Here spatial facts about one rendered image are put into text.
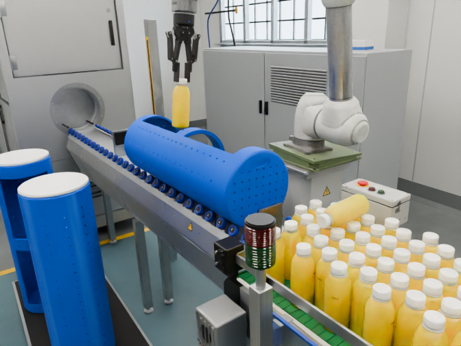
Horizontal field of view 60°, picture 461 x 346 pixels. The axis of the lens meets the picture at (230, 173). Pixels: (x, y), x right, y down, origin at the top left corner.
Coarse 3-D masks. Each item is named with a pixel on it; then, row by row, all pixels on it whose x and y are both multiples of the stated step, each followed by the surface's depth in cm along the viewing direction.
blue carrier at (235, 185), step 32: (128, 128) 197; (160, 128) 178; (192, 128) 169; (160, 160) 168; (192, 160) 149; (224, 160) 137; (256, 160) 135; (192, 192) 151; (224, 192) 132; (256, 192) 139
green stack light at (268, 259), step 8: (248, 248) 81; (256, 248) 80; (264, 248) 80; (272, 248) 80; (248, 256) 82; (256, 256) 80; (264, 256) 80; (272, 256) 81; (248, 264) 82; (256, 264) 81; (264, 264) 81; (272, 264) 82
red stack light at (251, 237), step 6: (246, 228) 80; (270, 228) 79; (246, 234) 80; (252, 234) 79; (258, 234) 78; (264, 234) 78; (270, 234) 79; (246, 240) 81; (252, 240) 79; (258, 240) 79; (264, 240) 79; (270, 240) 79; (252, 246) 80; (258, 246) 79; (264, 246) 79
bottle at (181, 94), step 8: (176, 88) 147; (184, 88) 147; (176, 96) 147; (184, 96) 147; (176, 104) 148; (184, 104) 148; (176, 112) 149; (184, 112) 149; (176, 120) 150; (184, 120) 150
